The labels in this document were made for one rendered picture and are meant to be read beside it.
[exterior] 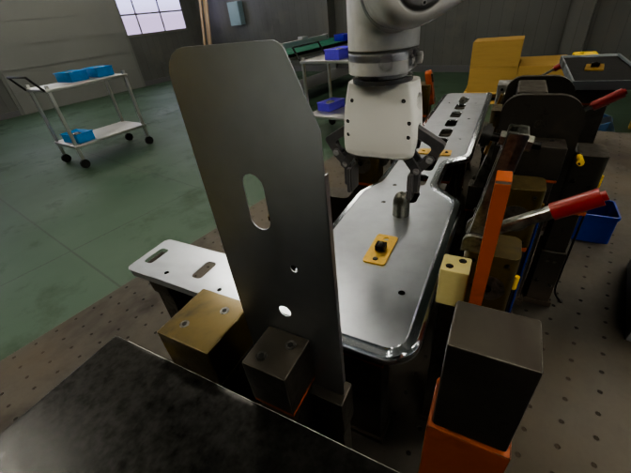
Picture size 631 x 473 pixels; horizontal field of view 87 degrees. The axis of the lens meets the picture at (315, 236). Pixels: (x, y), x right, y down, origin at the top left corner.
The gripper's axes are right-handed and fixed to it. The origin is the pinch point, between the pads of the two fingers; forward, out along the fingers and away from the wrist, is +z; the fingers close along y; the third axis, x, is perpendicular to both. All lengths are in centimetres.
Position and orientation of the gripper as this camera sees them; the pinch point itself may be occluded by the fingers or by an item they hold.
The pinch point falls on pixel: (380, 187)
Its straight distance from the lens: 52.4
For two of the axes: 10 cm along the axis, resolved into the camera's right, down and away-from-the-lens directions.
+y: -8.9, -1.8, 4.3
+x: -4.5, 5.4, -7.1
